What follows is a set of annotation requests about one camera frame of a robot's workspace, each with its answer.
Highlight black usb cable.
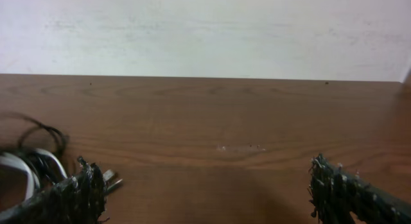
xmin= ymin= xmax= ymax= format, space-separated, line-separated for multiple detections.
xmin=0 ymin=112 xmax=125 ymax=196

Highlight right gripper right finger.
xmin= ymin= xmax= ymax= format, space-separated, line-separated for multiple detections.
xmin=308 ymin=153 xmax=410 ymax=224

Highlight white usb cable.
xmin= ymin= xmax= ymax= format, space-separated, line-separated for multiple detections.
xmin=0 ymin=148 xmax=69 ymax=202

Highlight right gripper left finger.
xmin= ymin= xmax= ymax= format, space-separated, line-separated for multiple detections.
xmin=1 ymin=157 xmax=106 ymax=224

